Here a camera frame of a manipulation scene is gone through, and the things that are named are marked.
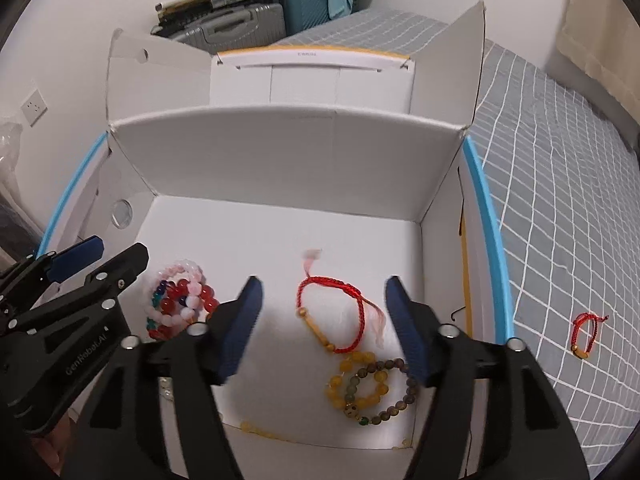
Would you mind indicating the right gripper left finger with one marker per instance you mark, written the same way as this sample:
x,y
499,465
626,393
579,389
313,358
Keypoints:
x,y
120,430

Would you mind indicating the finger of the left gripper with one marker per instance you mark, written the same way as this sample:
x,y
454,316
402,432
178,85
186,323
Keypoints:
x,y
106,281
57,267

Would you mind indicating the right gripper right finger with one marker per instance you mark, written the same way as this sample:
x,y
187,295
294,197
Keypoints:
x,y
494,394

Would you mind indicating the white cardboard box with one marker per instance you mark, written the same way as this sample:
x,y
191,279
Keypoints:
x,y
247,161

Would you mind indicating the grey checked bed sheet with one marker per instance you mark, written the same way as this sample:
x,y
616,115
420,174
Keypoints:
x,y
564,197

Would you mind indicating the grey suitcase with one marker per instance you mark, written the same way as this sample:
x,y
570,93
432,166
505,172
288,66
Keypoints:
x,y
258,25

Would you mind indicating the beige curtain right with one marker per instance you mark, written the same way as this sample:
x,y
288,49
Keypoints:
x,y
601,38

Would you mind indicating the white wall socket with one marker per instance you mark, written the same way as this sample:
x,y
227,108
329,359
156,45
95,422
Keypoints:
x,y
34,107

